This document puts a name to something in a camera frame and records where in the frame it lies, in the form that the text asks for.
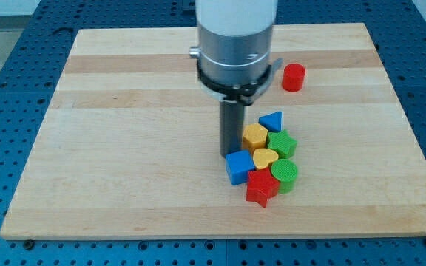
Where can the red cylinder block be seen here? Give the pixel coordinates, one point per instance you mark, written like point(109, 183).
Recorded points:
point(293, 77)

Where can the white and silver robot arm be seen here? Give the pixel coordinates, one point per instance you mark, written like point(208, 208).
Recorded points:
point(234, 48)

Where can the yellow hexagon block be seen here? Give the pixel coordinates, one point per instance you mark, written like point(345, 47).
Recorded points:
point(254, 137)

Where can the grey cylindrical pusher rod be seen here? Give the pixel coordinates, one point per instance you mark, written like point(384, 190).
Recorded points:
point(231, 127)

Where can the blue cube block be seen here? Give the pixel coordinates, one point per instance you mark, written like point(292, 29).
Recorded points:
point(238, 165)

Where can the yellow heart block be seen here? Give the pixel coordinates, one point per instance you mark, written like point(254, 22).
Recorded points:
point(264, 158)

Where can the blue triangle block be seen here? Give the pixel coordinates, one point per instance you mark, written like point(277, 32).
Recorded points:
point(272, 122)

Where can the red star block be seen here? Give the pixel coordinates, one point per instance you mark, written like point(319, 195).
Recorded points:
point(261, 187)

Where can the green star block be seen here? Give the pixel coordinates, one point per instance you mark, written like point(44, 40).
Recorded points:
point(282, 143)

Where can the green cylinder block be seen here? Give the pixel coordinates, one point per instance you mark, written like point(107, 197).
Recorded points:
point(286, 172)

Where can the wooden board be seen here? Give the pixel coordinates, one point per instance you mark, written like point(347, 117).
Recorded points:
point(129, 146)

